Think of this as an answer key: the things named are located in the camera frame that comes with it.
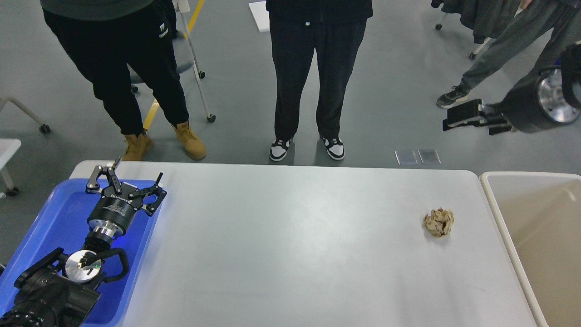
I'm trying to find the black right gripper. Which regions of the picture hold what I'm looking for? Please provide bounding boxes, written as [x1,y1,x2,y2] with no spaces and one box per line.
[443,68,580,136]

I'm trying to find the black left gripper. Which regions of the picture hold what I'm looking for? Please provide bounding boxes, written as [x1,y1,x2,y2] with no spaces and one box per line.
[86,155,167,238]

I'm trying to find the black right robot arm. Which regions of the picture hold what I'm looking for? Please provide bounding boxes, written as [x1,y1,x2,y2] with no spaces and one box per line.
[443,42,581,136]

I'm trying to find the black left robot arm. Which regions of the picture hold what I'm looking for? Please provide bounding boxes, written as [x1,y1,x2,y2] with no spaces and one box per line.
[1,160,167,327]

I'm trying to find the right clear floor plate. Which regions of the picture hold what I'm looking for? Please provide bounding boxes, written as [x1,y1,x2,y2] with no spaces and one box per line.
[419,149,441,165]

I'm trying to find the clear floor plate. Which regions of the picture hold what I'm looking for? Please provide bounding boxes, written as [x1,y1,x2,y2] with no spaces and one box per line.
[394,149,418,165]
[419,149,441,165]

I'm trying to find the left clear floor plate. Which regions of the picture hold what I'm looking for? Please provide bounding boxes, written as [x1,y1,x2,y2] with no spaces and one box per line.
[394,149,418,165]

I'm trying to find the chair with dark coat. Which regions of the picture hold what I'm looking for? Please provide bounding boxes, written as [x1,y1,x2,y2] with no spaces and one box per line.
[430,0,520,60]

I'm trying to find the grey chair leg with castor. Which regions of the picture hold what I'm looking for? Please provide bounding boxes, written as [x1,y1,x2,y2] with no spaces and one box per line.
[0,96,51,133]

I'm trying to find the crumpled brown paper ball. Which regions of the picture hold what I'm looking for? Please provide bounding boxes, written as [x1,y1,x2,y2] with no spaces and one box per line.
[423,208,455,238]

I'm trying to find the person in grey trousers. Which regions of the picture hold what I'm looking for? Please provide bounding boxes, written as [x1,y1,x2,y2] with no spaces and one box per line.
[436,0,581,109]

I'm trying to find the beige plastic bin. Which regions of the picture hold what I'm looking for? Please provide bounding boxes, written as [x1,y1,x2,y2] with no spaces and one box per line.
[481,172,581,327]

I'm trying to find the white side table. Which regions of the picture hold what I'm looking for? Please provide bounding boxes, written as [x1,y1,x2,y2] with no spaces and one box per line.
[0,139,21,198]

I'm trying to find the person in tan boots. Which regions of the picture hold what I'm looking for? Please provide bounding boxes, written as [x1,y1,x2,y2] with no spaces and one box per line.
[41,0,206,161]

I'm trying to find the grey office chair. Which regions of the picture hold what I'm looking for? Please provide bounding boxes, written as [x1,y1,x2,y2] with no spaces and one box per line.
[129,0,217,123]

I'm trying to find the person in black clothes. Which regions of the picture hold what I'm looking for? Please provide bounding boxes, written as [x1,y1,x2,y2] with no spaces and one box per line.
[266,0,374,162]

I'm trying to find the white board on floor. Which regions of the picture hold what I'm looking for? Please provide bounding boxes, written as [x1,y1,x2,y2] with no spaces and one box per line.
[248,1,270,33]

